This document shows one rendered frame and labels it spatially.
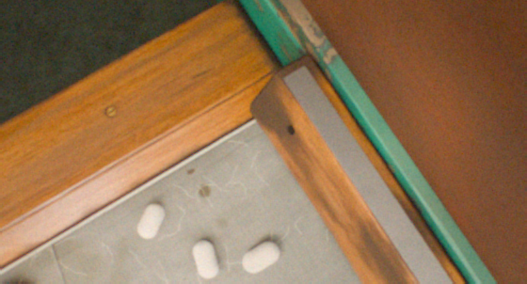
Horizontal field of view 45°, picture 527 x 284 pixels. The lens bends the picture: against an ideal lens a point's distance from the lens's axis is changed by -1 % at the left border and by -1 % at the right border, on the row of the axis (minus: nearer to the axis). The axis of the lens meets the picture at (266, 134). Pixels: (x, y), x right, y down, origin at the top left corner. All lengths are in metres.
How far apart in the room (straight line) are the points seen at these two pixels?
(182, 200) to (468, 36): 0.36
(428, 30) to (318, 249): 0.30
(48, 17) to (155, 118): 0.96
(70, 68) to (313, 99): 1.03
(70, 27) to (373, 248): 1.12
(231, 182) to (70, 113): 0.17
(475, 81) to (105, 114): 0.37
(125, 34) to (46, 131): 0.88
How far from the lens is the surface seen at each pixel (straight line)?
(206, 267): 0.60
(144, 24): 1.50
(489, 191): 0.43
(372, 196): 0.51
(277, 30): 0.59
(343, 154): 0.51
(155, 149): 0.62
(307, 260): 0.62
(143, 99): 0.63
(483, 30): 0.34
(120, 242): 0.63
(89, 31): 1.52
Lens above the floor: 1.35
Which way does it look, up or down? 75 degrees down
